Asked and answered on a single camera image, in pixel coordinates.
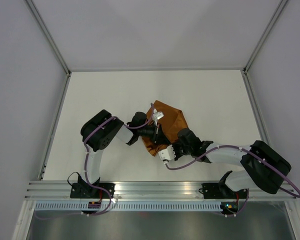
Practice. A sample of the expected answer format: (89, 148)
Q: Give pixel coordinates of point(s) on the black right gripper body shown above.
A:
(180, 150)

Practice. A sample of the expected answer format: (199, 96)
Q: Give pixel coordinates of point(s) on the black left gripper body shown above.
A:
(153, 133)

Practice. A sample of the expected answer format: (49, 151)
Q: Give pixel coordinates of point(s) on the orange cloth napkin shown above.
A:
(172, 122)

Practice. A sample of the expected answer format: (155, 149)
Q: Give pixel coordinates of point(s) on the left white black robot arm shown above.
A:
(100, 130)

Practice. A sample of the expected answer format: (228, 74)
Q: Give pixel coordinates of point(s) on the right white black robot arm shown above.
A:
(257, 160)

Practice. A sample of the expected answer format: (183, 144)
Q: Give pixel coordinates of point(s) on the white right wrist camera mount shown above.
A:
(167, 154)

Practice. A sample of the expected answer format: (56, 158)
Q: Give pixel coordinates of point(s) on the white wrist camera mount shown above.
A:
(156, 116)
(167, 154)

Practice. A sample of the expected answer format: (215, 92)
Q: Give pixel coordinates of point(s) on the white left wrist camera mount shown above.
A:
(156, 116)

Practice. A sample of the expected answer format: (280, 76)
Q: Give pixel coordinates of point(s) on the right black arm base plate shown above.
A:
(220, 192)

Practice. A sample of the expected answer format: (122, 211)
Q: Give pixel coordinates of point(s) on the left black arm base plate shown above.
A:
(79, 191)

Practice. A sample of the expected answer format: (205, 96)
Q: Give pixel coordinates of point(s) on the white slotted cable duct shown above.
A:
(129, 206)

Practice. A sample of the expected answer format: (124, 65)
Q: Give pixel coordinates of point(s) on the aluminium front rail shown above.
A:
(123, 190)

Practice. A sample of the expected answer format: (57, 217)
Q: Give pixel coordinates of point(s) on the aluminium frame post left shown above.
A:
(47, 35)

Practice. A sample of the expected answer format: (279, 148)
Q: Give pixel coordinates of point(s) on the aluminium frame post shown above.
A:
(265, 34)
(47, 35)

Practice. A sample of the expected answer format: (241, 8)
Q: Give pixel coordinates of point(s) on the aluminium frame post right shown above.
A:
(265, 34)

